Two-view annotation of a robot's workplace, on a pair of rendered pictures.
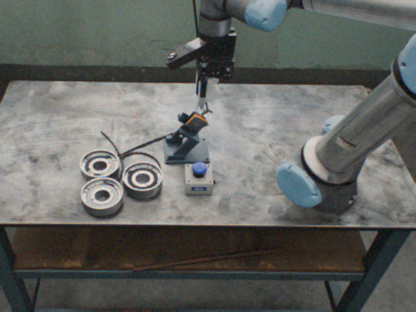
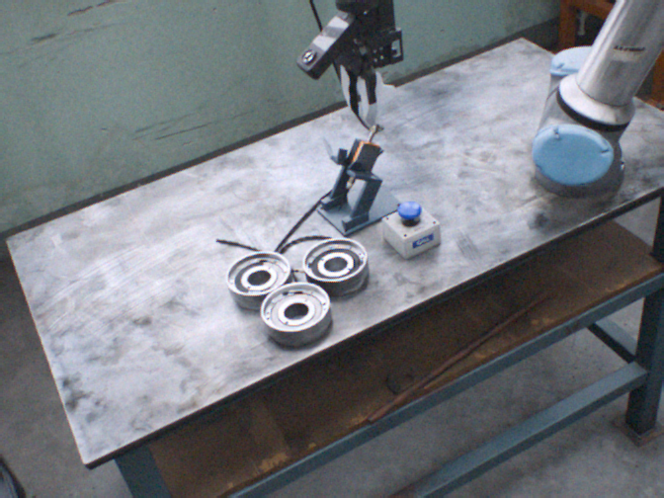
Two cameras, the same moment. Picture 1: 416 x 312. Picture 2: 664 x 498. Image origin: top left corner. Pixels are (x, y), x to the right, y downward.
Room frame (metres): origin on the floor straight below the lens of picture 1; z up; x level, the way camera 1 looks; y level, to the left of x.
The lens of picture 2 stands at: (-0.10, 0.40, 1.68)
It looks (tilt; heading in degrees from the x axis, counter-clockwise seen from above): 40 degrees down; 340
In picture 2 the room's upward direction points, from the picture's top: 10 degrees counter-clockwise
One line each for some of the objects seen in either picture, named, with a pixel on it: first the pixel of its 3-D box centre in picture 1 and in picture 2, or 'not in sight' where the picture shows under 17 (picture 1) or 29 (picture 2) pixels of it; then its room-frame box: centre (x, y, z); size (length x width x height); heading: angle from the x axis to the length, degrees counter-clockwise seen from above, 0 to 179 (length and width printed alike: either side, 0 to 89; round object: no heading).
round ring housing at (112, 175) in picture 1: (99, 168); (260, 282); (0.87, 0.18, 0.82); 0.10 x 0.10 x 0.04
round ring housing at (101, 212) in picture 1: (102, 197); (296, 315); (0.77, 0.16, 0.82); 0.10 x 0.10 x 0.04
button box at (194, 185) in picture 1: (200, 179); (414, 228); (0.84, -0.09, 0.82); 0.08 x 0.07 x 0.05; 92
